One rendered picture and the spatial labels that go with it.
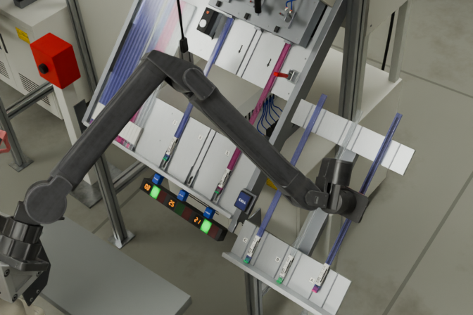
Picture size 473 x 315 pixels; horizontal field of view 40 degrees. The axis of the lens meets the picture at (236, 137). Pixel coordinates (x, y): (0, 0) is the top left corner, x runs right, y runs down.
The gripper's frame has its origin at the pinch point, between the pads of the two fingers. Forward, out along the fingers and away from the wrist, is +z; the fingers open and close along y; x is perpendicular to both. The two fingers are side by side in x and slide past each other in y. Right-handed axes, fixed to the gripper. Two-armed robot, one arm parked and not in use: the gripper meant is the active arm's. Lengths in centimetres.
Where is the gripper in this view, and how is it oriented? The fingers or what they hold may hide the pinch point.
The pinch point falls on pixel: (357, 203)
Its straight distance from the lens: 170.2
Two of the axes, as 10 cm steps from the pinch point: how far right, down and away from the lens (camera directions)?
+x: -4.0, 9.1, 1.0
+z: 4.8, 1.1, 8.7
